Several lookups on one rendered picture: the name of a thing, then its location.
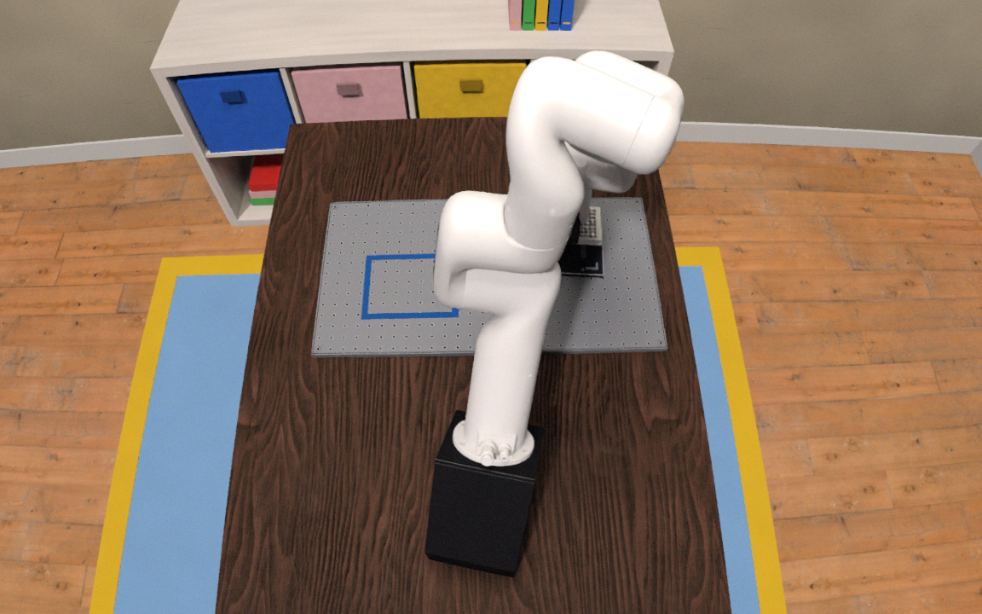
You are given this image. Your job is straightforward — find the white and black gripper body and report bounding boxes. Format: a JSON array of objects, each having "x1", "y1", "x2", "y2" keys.
[{"x1": 579, "y1": 188, "x2": 592, "y2": 223}]

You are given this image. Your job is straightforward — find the blue tape outline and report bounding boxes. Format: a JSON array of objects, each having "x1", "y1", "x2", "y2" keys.
[{"x1": 361, "y1": 253, "x2": 459, "y2": 320}]

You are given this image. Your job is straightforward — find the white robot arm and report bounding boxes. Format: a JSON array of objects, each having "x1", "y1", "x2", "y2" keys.
[{"x1": 433, "y1": 51, "x2": 684, "y2": 466}]

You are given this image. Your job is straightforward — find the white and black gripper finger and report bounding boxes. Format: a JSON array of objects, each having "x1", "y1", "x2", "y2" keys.
[{"x1": 567, "y1": 212, "x2": 581, "y2": 245}]

